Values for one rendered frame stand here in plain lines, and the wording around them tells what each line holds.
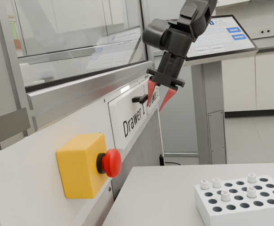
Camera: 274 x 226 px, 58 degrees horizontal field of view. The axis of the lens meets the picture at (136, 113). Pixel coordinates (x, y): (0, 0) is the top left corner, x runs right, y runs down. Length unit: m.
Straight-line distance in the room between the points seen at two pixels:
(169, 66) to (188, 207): 0.34
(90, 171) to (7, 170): 0.10
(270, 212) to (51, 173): 0.29
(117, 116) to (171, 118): 1.91
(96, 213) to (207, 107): 1.19
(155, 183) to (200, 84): 1.10
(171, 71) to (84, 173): 0.39
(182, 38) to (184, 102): 1.76
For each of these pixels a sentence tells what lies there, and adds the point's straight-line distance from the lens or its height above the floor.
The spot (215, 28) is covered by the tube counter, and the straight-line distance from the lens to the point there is 1.63.
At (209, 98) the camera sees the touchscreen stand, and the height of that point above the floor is 0.71.
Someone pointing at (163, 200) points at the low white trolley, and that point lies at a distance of 0.47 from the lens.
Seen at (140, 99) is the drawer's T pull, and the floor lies 0.91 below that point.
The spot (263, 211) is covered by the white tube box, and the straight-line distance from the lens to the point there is 0.39.
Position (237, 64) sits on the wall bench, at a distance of 3.61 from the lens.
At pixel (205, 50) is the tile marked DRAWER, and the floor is 1.00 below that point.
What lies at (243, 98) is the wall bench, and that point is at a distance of 3.68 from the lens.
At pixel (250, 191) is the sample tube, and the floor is 0.81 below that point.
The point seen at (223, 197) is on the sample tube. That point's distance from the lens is 0.40.
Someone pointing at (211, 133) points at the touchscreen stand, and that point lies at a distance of 1.64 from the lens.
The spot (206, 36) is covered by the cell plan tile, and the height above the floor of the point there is 1.07.
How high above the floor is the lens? 1.01
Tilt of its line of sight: 13 degrees down
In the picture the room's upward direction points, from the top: 8 degrees counter-clockwise
